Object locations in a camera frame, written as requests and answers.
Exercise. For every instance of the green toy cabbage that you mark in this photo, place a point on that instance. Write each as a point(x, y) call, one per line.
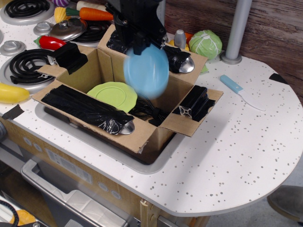
point(206, 43)

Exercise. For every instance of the light blue bowl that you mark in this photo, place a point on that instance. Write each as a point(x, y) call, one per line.
point(147, 73)

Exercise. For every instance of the cardboard box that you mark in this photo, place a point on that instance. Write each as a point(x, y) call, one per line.
point(106, 65)

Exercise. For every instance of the purple toy eggplant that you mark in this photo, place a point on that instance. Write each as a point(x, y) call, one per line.
point(61, 3)

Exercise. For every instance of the yellow toy banana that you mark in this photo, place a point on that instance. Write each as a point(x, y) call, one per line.
point(11, 94)

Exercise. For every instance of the red toy pepper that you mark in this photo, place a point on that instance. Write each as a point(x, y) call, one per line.
point(48, 42)

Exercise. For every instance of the grey stove knob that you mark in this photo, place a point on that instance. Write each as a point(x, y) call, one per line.
point(43, 28)
point(11, 48)

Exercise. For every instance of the grey metal post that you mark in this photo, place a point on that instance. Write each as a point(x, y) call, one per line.
point(232, 53)

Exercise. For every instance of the grey salt shaker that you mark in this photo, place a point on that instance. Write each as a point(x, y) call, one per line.
point(180, 39)

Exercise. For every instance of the black middle stove coil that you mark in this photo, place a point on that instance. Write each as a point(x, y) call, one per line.
point(94, 32)

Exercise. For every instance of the white toy bottle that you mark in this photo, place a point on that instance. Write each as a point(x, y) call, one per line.
point(85, 4)

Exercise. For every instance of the black tape piece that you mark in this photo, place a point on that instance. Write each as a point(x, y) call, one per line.
point(276, 77)
point(13, 113)

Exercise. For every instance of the grey faucet post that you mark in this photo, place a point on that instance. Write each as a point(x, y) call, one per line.
point(161, 11)

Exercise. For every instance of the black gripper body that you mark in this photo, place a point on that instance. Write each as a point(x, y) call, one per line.
point(137, 16)

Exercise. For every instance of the blue handled white knife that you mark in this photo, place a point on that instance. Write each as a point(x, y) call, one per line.
point(236, 88)

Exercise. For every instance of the silver oven door handle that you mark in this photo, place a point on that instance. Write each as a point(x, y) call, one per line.
point(71, 204)

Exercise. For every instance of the silver pot lid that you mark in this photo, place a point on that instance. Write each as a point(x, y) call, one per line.
point(68, 30)

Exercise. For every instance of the toy carrot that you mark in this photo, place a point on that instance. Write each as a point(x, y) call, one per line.
point(90, 14)

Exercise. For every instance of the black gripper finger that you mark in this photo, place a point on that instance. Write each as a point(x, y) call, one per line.
point(140, 43)

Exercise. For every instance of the green plate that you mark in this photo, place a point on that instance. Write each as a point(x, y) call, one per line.
point(117, 94)

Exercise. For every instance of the black front stove coil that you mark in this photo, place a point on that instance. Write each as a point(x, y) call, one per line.
point(25, 65)

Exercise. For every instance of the black rear stove coil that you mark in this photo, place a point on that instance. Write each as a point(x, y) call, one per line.
point(26, 8)

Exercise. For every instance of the toy corn cob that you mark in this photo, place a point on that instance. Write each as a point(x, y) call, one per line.
point(60, 14)

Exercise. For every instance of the black stove coil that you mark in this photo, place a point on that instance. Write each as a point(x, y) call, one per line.
point(26, 8)
point(25, 65)
point(94, 32)

